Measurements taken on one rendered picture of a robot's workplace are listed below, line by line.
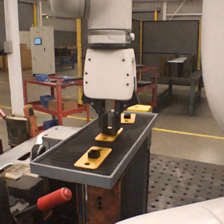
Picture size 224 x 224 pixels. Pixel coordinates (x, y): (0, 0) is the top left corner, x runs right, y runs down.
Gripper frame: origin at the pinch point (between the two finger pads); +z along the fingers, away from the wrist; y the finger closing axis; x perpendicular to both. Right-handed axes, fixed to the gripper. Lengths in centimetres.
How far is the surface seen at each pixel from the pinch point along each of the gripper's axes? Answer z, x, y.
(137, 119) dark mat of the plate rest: 2.7, -12.7, -3.5
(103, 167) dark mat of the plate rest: 2.6, 14.8, -3.5
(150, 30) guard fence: -50, -753, 106
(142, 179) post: 24.9, -22.8, -3.5
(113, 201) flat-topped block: 15.4, 4.9, -2.3
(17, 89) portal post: 62, -334, 268
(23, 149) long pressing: 18.8, -20.3, 36.9
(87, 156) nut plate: 2.3, 12.3, 0.1
